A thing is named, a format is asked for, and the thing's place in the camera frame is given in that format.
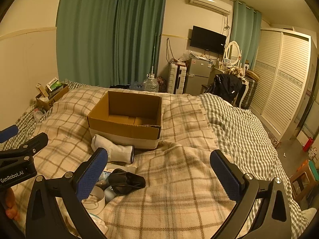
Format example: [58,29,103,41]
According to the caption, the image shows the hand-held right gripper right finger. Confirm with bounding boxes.
[210,150,293,239]

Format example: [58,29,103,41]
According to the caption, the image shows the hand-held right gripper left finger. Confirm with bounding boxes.
[26,147,109,239]

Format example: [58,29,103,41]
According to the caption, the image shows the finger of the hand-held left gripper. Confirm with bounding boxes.
[0,132,49,167]
[0,125,19,143]

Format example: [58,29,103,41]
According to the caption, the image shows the white tape roll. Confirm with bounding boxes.
[82,187,106,211]

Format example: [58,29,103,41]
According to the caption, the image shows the small white bottle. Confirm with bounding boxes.
[104,188,117,203]

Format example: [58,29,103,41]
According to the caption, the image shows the white elongated tube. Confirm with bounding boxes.
[107,164,137,174]

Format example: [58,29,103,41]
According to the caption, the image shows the white socks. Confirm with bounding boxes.
[91,134,135,164]

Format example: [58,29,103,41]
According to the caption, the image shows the black sock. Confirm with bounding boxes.
[108,168,146,196]

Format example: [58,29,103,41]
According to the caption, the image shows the white cloth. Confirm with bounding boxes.
[85,213,109,233]

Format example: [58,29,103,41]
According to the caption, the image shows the brown cardboard box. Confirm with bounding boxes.
[87,90,163,151]

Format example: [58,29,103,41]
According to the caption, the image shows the person's left hand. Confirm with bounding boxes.
[4,188,22,220]

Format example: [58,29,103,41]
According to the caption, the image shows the green checked bed sheet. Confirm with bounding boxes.
[0,79,84,153]

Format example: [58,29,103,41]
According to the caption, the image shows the green checked duvet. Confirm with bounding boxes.
[199,93,304,221]

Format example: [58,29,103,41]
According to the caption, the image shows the small open cardboard box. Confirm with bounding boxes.
[35,83,70,113]

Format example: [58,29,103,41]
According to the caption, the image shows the beige plaid blanket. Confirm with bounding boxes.
[14,87,251,239]

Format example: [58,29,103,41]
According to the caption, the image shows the green and white box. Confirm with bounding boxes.
[48,76,64,92]

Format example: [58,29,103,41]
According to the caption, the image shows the wooden stool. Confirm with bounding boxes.
[289,159,319,203]

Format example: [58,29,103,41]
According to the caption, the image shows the dark suitcase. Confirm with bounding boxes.
[243,78,260,110]

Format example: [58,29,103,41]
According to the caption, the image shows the red fire extinguisher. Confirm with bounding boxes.
[302,136,314,153]

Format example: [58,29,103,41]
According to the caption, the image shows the black jacket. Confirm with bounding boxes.
[207,73,243,102]

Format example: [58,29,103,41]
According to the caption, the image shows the dark chair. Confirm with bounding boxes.
[201,75,246,107]

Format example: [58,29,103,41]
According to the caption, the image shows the silver fridge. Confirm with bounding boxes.
[184,56,215,95]

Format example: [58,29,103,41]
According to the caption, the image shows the patterned cloth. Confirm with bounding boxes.
[225,67,246,77]

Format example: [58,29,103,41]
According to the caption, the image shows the white suitcase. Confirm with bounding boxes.
[166,63,187,94]

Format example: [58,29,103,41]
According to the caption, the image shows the clear water jug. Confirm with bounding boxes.
[143,73,160,93]

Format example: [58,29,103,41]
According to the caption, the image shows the dark patterned bag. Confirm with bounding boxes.
[157,77,168,93]

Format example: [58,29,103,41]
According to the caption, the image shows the white louvred wardrobe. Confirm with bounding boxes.
[249,27,312,142]

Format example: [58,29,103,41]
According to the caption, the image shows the wide green curtain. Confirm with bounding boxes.
[113,0,168,88]
[56,0,120,87]

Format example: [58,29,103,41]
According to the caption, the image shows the white oval mirror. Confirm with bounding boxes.
[225,41,243,68]

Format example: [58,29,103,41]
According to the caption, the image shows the clear plastic bag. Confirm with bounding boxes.
[178,50,195,63]

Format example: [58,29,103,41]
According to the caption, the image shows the white pole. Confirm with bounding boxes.
[150,32,158,78]

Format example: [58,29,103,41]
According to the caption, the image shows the narrow green curtain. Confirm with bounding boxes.
[231,0,263,68]

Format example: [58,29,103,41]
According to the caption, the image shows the white air conditioner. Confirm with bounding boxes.
[188,0,234,15]

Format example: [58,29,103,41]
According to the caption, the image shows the black wall television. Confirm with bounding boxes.
[190,25,227,55]

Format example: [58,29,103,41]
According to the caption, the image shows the hanging wall cable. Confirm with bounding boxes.
[165,38,175,63]

